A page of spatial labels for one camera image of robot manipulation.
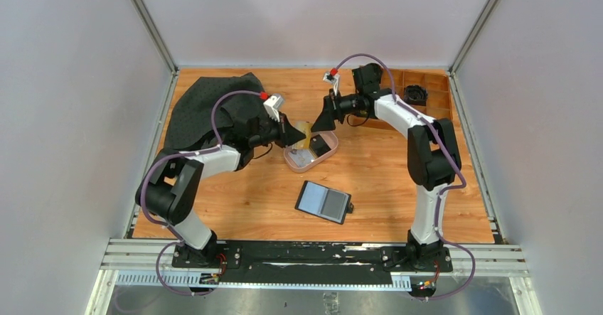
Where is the black VIP credit card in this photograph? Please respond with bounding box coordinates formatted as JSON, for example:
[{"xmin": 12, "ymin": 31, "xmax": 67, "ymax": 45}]
[{"xmin": 309, "ymin": 134, "xmax": 331, "ymax": 158}]

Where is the pink oval plastic tray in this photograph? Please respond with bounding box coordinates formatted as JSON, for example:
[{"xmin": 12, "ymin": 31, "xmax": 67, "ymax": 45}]
[{"xmin": 283, "ymin": 131, "xmax": 339, "ymax": 173}]

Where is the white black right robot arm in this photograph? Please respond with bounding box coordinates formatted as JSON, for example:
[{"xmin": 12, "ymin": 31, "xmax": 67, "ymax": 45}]
[{"xmin": 311, "ymin": 63, "xmax": 461, "ymax": 271}]

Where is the dark green dotted cloth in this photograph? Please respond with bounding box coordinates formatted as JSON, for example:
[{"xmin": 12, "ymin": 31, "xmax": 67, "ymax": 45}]
[{"xmin": 164, "ymin": 73, "xmax": 267, "ymax": 151}]

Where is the wooden compartment organizer box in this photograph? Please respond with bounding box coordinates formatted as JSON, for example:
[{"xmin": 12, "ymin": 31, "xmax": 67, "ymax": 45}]
[{"xmin": 392, "ymin": 69, "xmax": 454, "ymax": 119}]

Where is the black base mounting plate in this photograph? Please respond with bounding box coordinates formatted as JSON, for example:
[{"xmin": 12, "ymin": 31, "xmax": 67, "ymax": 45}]
[{"xmin": 172, "ymin": 240, "xmax": 453, "ymax": 285}]

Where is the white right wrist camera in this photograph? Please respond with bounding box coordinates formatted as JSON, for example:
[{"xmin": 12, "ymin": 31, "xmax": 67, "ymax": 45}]
[{"xmin": 323, "ymin": 68, "xmax": 341, "ymax": 95}]

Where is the aluminium frame rail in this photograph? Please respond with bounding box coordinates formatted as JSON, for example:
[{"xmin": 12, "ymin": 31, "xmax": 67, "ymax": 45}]
[{"xmin": 86, "ymin": 239, "xmax": 541, "ymax": 314}]

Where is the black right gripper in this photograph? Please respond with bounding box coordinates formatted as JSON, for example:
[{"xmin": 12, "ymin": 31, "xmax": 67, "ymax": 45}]
[{"xmin": 311, "ymin": 90, "xmax": 363, "ymax": 133}]

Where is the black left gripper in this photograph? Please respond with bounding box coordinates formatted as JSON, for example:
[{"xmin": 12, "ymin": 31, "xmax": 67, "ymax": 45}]
[{"xmin": 249, "ymin": 112, "xmax": 305, "ymax": 149}]

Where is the gold credit card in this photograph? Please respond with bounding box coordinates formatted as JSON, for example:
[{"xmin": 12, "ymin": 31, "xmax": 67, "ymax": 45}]
[{"xmin": 293, "ymin": 121, "xmax": 311, "ymax": 150}]

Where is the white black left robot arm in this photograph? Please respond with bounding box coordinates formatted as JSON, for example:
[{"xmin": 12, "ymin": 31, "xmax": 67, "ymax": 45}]
[{"xmin": 135, "ymin": 112, "xmax": 306, "ymax": 267}]

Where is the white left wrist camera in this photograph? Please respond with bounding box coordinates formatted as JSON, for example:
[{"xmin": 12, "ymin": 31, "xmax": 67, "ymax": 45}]
[{"xmin": 263, "ymin": 94, "xmax": 284, "ymax": 122}]

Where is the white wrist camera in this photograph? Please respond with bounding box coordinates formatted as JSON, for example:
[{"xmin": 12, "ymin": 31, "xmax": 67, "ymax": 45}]
[
  {"xmin": 323, "ymin": 68, "xmax": 341, "ymax": 95},
  {"xmin": 263, "ymin": 94, "xmax": 284, "ymax": 122}
]

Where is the black leather card holder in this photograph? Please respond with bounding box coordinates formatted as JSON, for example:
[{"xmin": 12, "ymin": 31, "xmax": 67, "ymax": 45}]
[{"xmin": 294, "ymin": 181, "xmax": 354, "ymax": 225}]

